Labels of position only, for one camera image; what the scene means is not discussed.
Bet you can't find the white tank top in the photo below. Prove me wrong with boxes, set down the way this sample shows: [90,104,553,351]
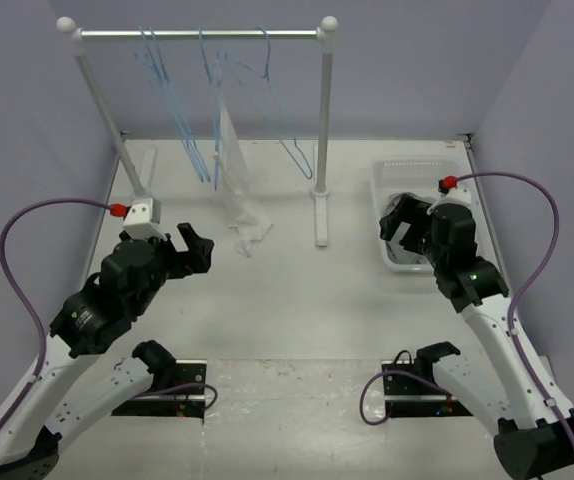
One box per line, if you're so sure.
[213,47,275,259]

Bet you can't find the blue hanger with top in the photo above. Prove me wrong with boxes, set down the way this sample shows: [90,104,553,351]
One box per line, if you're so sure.
[197,25,268,190]

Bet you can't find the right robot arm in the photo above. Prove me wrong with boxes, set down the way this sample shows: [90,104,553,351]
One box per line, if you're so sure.
[379,194,574,479]

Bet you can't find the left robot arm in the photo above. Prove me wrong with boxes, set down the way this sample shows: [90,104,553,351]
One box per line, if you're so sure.
[0,223,214,479]

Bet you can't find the blue hanger right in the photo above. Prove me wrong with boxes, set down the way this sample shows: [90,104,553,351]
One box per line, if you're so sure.
[233,26,314,180]

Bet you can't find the blue hanger far left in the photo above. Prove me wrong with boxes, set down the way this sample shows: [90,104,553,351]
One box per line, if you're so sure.
[134,24,209,182]

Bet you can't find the grey clothes in basket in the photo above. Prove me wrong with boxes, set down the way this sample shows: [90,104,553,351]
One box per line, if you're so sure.
[379,193,431,266]

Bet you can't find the white plastic basket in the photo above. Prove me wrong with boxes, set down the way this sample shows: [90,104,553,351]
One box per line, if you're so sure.
[369,157,488,275]

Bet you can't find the white clothes rack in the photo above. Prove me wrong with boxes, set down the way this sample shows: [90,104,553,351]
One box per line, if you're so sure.
[57,16,338,256]

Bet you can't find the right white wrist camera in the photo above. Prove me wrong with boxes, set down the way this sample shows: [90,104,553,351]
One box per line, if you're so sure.
[427,176,472,215]

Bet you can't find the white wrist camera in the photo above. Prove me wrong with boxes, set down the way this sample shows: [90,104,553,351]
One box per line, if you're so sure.
[427,176,472,215]
[122,197,165,240]

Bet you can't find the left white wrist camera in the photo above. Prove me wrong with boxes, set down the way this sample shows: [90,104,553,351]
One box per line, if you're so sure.
[122,197,165,240]

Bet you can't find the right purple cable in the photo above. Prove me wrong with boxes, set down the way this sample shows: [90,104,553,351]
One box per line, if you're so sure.
[359,172,574,480]

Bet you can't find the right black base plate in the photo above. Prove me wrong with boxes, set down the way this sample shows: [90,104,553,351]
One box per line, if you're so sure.
[383,375,471,418]

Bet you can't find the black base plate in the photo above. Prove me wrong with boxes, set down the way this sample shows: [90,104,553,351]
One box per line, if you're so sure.
[111,359,208,420]
[383,375,471,418]

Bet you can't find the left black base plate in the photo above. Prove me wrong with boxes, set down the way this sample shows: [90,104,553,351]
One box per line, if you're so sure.
[111,359,208,420]

